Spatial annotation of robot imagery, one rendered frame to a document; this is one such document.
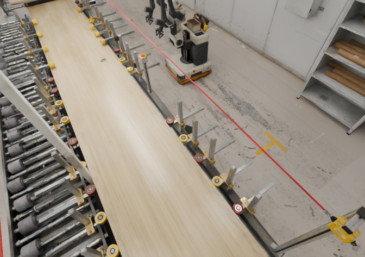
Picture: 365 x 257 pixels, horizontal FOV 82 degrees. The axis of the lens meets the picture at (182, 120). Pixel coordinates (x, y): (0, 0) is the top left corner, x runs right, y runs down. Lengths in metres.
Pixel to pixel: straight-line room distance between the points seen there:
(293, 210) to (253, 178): 0.53
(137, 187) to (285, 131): 2.35
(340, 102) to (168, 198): 3.08
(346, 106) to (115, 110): 3.30
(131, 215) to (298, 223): 1.86
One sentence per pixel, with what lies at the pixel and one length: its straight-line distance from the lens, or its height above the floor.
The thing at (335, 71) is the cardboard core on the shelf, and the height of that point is 0.58.
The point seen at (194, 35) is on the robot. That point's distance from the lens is 3.50.
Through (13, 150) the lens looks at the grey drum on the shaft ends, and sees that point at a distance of 2.58.
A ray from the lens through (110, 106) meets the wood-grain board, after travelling 2.37.
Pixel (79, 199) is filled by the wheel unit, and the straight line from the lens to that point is 1.96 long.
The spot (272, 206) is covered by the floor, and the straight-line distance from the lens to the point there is 2.80.
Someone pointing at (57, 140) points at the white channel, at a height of 1.45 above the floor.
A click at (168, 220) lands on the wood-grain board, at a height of 0.90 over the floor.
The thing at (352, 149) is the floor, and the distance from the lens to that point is 3.67.
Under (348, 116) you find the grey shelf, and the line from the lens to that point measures 3.85.
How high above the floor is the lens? 2.53
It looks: 51 degrees down
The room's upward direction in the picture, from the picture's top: 3 degrees counter-clockwise
